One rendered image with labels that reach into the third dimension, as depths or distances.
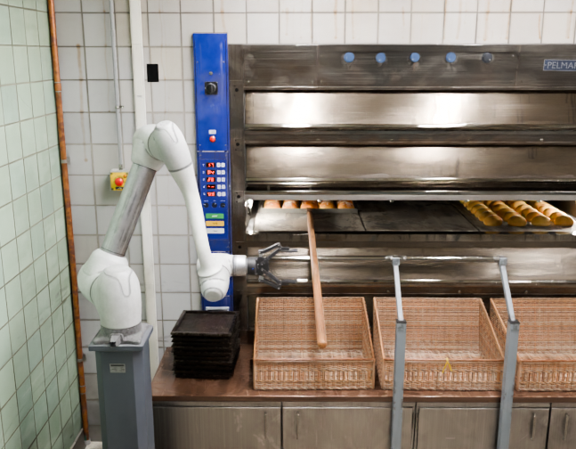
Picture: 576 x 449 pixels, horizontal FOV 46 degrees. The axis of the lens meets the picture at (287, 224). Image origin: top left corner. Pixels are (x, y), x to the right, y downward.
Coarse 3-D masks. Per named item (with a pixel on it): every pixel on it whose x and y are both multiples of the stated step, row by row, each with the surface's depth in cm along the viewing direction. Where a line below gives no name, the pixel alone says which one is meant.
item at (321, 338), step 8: (312, 224) 348; (312, 232) 333; (312, 240) 319; (312, 248) 306; (312, 256) 295; (312, 264) 284; (312, 272) 275; (312, 280) 266; (312, 288) 260; (320, 296) 248; (320, 304) 240; (320, 312) 232; (320, 320) 225; (320, 328) 219; (320, 336) 213; (320, 344) 209
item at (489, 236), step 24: (264, 240) 341; (288, 240) 341; (336, 240) 341; (360, 240) 341; (384, 240) 341; (408, 240) 341; (432, 240) 341; (456, 240) 341; (480, 240) 341; (504, 240) 341; (528, 240) 340; (552, 240) 340
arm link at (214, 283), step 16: (176, 176) 264; (192, 176) 267; (192, 192) 269; (192, 208) 269; (192, 224) 268; (208, 256) 267; (208, 272) 267; (224, 272) 271; (208, 288) 264; (224, 288) 267
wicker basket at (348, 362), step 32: (256, 320) 329; (288, 320) 345; (352, 320) 346; (256, 352) 321; (288, 352) 345; (320, 352) 344; (352, 352) 344; (256, 384) 307; (288, 384) 307; (320, 384) 307; (352, 384) 307
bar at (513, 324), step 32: (256, 256) 305; (288, 256) 305; (320, 256) 305; (352, 256) 305; (384, 256) 305; (416, 256) 305; (448, 256) 305; (480, 256) 305; (512, 320) 290; (512, 352) 291; (512, 384) 294
